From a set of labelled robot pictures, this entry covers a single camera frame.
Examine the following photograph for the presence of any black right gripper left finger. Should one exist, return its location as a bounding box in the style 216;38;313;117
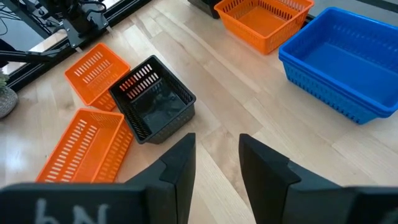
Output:
0;133;197;224

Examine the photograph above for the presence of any black plastic slotted basket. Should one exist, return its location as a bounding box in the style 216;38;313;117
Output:
108;55;197;145
187;0;222;20

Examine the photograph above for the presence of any orange plastic slotted basket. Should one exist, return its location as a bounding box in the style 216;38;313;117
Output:
35;108;135;184
213;0;315;55
64;42;131;112

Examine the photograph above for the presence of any black aluminium table frame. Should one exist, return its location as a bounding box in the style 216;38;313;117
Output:
0;0;153;93

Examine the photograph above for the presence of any grey plant pot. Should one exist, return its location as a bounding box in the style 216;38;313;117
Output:
0;70;19;119

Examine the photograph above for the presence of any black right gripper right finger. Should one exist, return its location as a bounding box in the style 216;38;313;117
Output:
238;133;398;224

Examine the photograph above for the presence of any blue plastic slotted basket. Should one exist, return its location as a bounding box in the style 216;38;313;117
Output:
281;58;396;125
279;6;398;118

